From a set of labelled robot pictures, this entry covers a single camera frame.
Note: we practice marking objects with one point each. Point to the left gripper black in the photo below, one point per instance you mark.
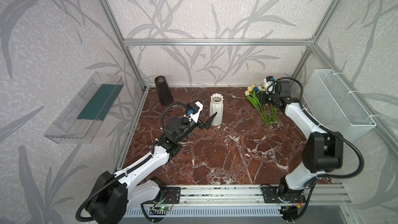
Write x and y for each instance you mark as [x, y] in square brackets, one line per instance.
[197, 123]

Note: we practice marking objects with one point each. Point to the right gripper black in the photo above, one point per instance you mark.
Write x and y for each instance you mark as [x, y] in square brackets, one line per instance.
[265, 97]

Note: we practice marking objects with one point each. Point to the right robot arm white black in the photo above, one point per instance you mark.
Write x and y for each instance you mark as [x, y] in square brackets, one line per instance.
[323, 151]

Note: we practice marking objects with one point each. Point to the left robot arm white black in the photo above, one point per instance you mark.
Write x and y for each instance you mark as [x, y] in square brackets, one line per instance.
[114, 194]

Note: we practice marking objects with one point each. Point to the white ribbed ceramic vase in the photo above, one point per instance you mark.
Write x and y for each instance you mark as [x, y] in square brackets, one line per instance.
[216, 106]

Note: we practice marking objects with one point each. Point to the black cylindrical vase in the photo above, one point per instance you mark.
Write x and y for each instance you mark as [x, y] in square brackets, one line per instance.
[163, 90]

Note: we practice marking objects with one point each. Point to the bunch of artificial tulips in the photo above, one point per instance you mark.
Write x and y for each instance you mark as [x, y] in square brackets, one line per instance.
[267, 112]

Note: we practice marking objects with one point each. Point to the green circuit board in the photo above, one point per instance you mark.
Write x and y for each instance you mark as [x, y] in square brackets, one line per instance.
[161, 208]

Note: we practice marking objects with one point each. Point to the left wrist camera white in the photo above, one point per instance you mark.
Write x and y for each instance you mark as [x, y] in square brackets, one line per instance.
[194, 110]

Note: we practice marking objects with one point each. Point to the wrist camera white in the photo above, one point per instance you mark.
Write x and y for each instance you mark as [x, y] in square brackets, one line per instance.
[194, 110]
[269, 84]

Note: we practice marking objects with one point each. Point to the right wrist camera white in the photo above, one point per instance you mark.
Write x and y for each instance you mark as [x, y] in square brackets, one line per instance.
[269, 84]

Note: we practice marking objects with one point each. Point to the white wire mesh basket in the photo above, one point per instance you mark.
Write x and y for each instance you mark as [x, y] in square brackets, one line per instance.
[335, 106]

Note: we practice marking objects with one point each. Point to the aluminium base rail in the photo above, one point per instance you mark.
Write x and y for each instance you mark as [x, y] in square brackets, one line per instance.
[241, 201]

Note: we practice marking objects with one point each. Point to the clear plastic wall tray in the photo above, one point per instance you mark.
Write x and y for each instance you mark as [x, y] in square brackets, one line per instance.
[80, 121]

